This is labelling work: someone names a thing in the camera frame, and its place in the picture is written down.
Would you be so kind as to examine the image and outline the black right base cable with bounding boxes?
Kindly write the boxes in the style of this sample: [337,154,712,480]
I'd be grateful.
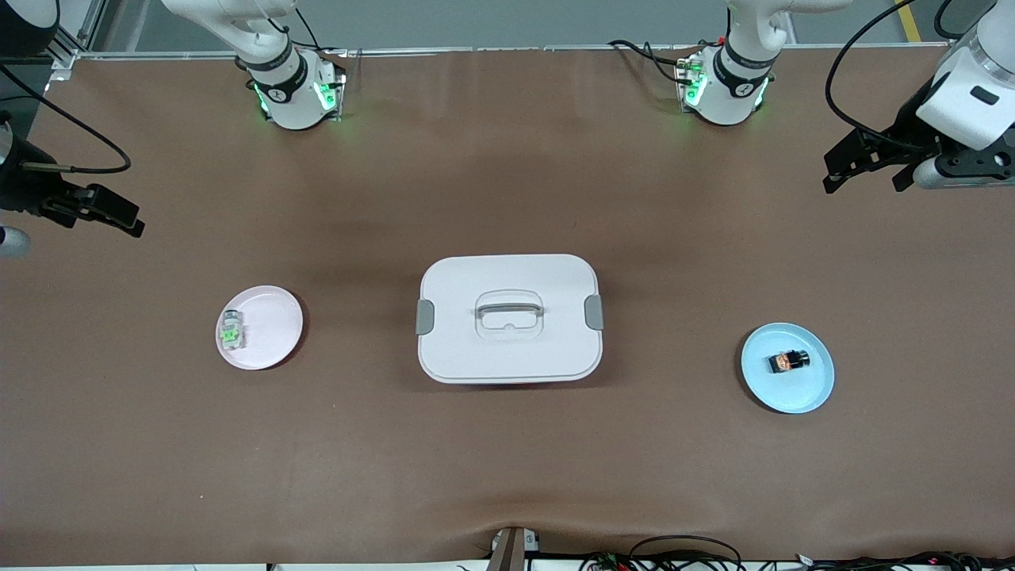
[270,4,327,55]

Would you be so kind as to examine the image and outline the aluminium corner frame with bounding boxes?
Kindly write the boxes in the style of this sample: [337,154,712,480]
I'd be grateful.
[48,0,109,80]

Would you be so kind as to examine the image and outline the white lidded box grey latches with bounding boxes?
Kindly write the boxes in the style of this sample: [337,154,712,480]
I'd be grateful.
[416,254,605,385]

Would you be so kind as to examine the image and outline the black left base cable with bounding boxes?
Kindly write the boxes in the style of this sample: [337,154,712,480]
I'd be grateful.
[608,40,684,85]

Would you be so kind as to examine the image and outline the pink round plate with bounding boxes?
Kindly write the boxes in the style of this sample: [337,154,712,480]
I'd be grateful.
[215,285,305,371]

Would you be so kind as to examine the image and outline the grey metal clamp bracket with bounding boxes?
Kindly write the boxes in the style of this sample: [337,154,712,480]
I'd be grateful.
[488,525,542,571]

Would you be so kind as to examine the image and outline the light blue round plate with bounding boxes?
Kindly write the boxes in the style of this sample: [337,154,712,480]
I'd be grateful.
[741,322,836,415]

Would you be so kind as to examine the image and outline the black base cable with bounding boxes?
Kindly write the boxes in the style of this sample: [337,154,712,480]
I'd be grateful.
[608,40,684,85]
[270,4,327,55]

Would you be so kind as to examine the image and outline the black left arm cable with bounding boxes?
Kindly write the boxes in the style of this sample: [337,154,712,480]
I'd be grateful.
[825,0,921,155]

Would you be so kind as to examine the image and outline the tangled cable bundle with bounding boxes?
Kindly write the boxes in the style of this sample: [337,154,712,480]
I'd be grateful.
[579,550,1015,571]

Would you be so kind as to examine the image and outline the brown table cover mat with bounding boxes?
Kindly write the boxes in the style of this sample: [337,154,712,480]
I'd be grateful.
[0,46,1015,567]

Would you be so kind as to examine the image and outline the black looped cable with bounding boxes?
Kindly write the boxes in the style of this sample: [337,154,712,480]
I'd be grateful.
[629,535,744,571]

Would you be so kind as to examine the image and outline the aluminium table edge rail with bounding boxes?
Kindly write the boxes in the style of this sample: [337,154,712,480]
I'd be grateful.
[75,44,956,61]

